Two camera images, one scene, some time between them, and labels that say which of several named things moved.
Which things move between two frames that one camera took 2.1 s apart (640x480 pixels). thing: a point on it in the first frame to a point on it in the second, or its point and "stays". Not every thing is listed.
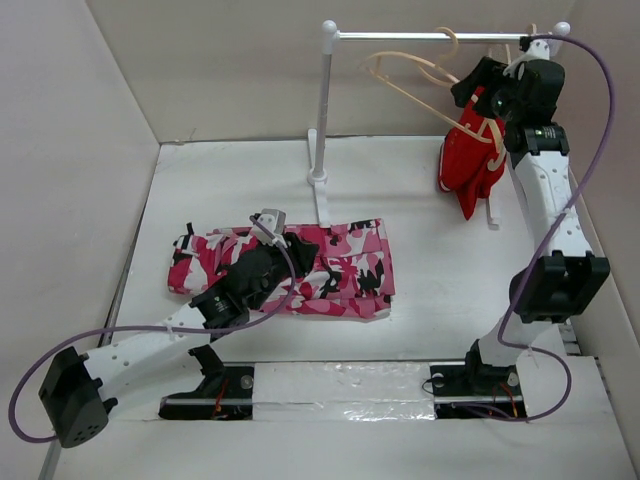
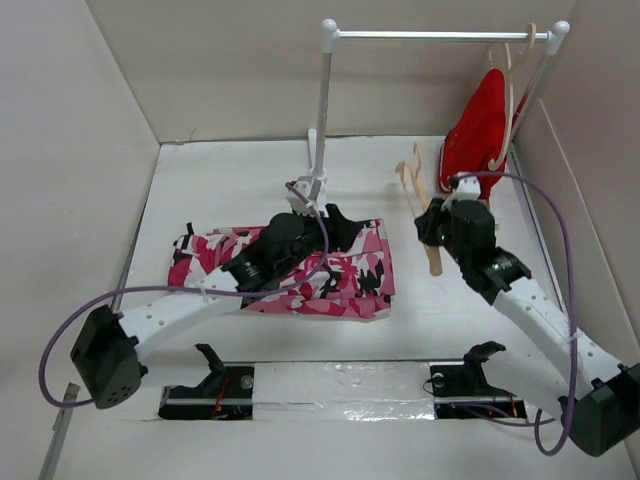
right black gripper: (488, 73) to (428, 220)
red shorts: (472, 157) stays
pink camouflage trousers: (350, 274) stays
